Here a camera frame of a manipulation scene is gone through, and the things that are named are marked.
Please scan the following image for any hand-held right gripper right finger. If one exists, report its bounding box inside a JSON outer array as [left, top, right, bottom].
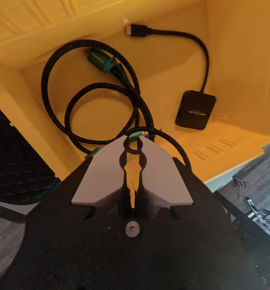
[[135, 135, 193, 206]]

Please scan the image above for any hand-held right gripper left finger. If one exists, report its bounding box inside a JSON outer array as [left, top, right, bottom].
[[71, 135, 132, 208]]

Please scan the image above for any black HDMI switch with cable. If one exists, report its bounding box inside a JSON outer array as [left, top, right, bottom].
[[125, 23, 216, 131]]

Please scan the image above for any yellow plastic bin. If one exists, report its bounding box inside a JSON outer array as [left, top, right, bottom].
[[0, 0, 270, 188]]

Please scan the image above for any black mesh pad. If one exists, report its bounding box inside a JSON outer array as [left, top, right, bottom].
[[0, 98, 61, 205]]

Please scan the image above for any black floor cable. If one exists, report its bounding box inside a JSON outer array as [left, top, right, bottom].
[[232, 174, 247, 189]]

